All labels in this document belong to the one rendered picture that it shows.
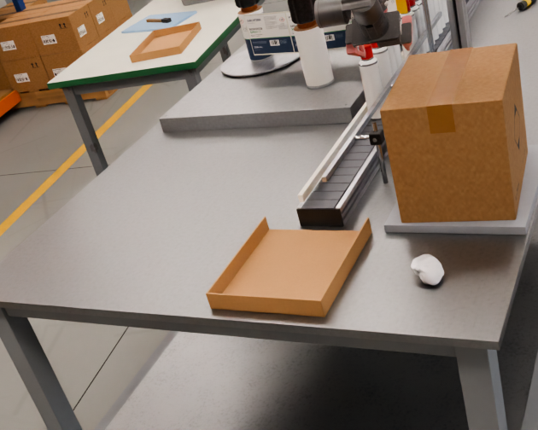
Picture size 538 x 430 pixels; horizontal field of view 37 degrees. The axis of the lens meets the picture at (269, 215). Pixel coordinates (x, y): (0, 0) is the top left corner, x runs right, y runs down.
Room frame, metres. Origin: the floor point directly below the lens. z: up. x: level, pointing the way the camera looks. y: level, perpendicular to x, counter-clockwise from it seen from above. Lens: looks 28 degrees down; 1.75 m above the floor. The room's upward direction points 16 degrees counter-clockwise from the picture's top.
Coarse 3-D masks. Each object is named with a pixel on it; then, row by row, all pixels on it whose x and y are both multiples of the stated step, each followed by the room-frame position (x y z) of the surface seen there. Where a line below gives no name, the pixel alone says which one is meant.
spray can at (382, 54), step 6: (372, 48) 2.06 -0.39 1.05; (378, 48) 2.05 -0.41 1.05; (384, 48) 2.05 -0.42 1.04; (378, 54) 2.04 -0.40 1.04; (384, 54) 2.04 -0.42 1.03; (378, 60) 2.04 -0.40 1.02; (384, 60) 2.04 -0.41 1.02; (384, 66) 2.04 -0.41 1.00; (390, 66) 2.05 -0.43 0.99; (384, 72) 2.04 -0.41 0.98; (390, 72) 2.05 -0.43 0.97; (384, 78) 2.04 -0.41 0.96; (384, 84) 2.04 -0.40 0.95
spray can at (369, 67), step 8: (368, 48) 1.98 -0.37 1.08; (368, 56) 1.98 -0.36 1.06; (360, 64) 1.99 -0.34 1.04; (368, 64) 1.97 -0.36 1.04; (376, 64) 1.98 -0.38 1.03; (360, 72) 1.99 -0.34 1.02; (368, 72) 1.97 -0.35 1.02; (376, 72) 1.97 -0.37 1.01; (368, 80) 1.97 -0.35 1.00; (376, 80) 1.97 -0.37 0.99; (368, 88) 1.98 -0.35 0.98; (376, 88) 1.97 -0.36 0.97; (368, 96) 1.98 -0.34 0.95; (376, 96) 1.97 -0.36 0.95; (368, 104) 1.98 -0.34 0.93; (376, 112) 1.97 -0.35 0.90
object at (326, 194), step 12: (468, 0) 2.78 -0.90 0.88; (444, 36) 2.48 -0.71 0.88; (372, 120) 1.98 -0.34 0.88; (360, 144) 1.85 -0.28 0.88; (348, 156) 1.81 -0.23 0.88; (360, 156) 1.79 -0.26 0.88; (336, 168) 1.76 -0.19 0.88; (348, 168) 1.74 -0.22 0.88; (336, 180) 1.70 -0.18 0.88; (348, 180) 1.68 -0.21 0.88; (312, 192) 1.67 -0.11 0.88; (324, 192) 1.66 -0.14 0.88; (336, 192) 1.64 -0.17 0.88; (312, 204) 1.62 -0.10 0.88; (324, 204) 1.60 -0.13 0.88; (336, 204) 1.59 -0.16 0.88
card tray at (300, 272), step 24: (264, 240) 1.60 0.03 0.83; (288, 240) 1.57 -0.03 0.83; (312, 240) 1.54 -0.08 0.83; (336, 240) 1.51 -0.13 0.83; (360, 240) 1.45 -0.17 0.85; (240, 264) 1.51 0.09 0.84; (264, 264) 1.49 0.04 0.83; (288, 264) 1.47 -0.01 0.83; (312, 264) 1.44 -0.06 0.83; (336, 264) 1.41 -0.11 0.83; (216, 288) 1.42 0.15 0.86; (240, 288) 1.43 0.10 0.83; (264, 288) 1.40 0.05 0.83; (288, 288) 1.38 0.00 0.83; (312, 288) 1.35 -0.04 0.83; (336, 288) 1.31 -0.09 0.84; (264, 312) 1.32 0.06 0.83; (288, 312) 1.29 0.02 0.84; (312, 312) 1.26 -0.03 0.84
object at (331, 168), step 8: (440, 16) 2.46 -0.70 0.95; (432, 24) 2.38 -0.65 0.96; (424, 32) 2.32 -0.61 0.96; (424, 40) 2.29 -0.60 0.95; (416, 48) 2.21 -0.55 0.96; (400, 72) 2.07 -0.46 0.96; (392, 80) 2.02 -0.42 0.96; (384, 88) 1.98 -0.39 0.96; (384, 96) 1.94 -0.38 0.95; (376, 104) 1.89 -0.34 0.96; (368, 112) 1.85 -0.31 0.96; (368, 120) 1.82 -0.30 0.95; (360, 128) 1.78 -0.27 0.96; (352, 136) 1.74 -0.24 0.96; (344, 144) 1.70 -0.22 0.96; (352, 144) 1.72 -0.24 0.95; (344, 152) 1.67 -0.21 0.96; (336, 160) 1.63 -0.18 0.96; (328, 168) 1.61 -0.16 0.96; (328, 176) 1.58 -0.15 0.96
